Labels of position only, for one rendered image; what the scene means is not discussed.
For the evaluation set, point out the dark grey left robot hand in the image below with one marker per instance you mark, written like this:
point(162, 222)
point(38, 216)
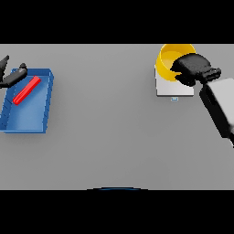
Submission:
point(13, 77)

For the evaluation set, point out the red beaker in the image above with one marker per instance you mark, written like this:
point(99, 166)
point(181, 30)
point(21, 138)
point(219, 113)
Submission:
point(26, 90)

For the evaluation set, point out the yellow bowl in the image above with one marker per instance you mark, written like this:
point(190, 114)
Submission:
point(169, 61)

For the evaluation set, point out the blue tray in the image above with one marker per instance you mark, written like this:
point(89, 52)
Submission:
point(27, 102)

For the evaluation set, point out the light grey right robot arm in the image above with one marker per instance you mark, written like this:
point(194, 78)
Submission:
point(221, 103)

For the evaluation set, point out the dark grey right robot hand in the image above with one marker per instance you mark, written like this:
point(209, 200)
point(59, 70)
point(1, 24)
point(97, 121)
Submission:
point(193, 68)

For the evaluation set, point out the pale square measuring scale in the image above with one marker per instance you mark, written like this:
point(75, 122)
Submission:
point(172, 88)

